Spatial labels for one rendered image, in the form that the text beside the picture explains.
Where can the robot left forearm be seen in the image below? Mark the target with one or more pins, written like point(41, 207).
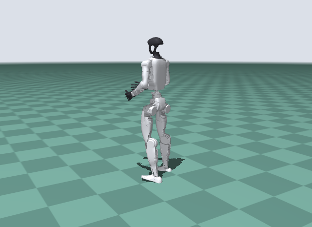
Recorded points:
point(138, 90)

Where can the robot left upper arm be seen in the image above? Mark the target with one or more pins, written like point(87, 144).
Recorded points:
point(146, 65)

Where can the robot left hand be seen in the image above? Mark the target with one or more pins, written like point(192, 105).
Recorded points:
point(128, 94)

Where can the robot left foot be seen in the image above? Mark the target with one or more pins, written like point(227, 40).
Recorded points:
point(157, 179)

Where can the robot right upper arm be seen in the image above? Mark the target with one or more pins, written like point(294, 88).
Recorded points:
point(167, 73)

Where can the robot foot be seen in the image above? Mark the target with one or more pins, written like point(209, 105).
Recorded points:
point(160, 168)
point(157, 179)

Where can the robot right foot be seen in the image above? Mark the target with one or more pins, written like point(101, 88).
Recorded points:
point(160, 168)

